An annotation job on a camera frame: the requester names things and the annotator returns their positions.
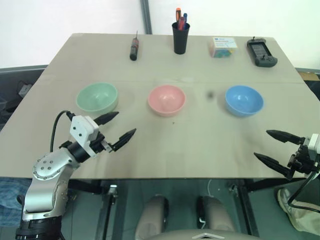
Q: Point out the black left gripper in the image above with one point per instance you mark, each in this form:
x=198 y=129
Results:
x=98 y=144

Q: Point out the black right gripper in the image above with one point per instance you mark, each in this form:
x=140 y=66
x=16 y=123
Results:
x=301 y=160

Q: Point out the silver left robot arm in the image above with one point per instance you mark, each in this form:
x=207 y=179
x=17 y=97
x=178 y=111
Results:
x=46 y=172

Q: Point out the green bowl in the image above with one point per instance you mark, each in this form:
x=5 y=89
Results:
x=97 y=96

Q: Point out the white sneaker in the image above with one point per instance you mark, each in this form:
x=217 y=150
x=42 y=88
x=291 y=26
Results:
x=283 y=200

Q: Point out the pink bowl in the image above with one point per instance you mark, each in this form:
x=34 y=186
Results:
x=166 y=100

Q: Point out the blue bowl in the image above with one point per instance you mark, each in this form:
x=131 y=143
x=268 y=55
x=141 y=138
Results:
x=243 y=100

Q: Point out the beige trouser leg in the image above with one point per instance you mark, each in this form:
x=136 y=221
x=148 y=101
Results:
x=307 y=222

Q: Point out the brown cardboard box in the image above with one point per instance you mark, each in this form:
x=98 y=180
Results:
x=310 y=75

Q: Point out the black screwdriver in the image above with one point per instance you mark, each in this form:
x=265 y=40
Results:
x=134 y=48

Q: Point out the small grey power adapter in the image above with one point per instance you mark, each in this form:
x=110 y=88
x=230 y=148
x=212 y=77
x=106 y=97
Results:
x=24 y=88

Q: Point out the black handheld remote controller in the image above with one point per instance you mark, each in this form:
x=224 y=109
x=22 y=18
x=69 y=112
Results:
x=261 y=52

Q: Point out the black pen cup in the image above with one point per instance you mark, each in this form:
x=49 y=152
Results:
x=180 y=41

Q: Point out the grey robot torso edge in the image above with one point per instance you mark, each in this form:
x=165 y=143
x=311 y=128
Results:
x=205 y=236

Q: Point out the clear box of coloured clips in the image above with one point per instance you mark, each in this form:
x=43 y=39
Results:
x=222 y=47

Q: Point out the red pen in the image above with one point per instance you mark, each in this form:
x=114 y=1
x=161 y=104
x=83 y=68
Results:
x=181 y=23

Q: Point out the blue checkered cloth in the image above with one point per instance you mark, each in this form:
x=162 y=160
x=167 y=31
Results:
x=11 y=200

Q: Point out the blue pen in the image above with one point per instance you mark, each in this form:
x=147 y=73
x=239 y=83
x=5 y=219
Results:
x=185 y=18

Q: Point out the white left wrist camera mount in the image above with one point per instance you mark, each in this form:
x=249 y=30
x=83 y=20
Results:
x=81 y=128

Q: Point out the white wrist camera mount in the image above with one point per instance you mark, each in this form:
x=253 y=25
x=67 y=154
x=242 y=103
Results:
x=315 y=143
x=81 y=128

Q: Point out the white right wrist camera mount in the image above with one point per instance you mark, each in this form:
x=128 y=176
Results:
x=315 y=143

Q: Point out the black table frame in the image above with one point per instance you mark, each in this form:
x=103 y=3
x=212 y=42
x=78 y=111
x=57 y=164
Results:
x=246 y=207

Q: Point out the grey vertical post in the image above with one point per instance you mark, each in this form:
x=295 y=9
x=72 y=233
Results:
x=146 y=17

